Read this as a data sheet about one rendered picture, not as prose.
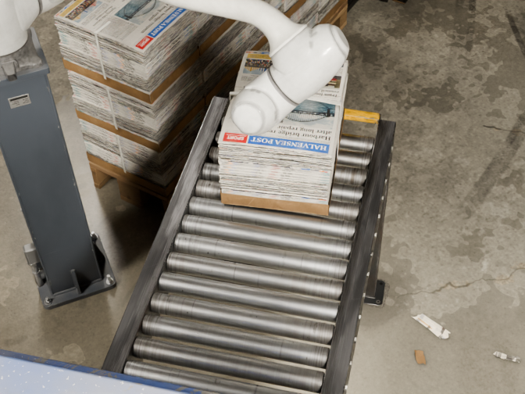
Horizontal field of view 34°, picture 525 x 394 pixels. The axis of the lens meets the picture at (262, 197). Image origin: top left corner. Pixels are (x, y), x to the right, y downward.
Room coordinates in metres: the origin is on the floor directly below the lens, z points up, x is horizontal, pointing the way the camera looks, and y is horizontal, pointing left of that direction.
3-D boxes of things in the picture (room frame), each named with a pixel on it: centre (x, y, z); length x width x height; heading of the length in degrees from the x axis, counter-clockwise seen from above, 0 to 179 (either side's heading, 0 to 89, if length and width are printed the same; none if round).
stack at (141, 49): (2.74, 0.20, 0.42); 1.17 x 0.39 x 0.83; 147
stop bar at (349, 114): (1.88, -0.14, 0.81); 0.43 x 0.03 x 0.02; 75
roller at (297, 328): (1.17, 0.06, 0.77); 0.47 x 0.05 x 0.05; 75
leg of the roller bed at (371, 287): (1.80, -0.36, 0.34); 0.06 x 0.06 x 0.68; 75
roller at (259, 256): (1.36, 0.01, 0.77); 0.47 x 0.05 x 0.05; 75
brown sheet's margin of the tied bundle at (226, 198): (1.57, -0.05, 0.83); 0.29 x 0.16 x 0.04; 78
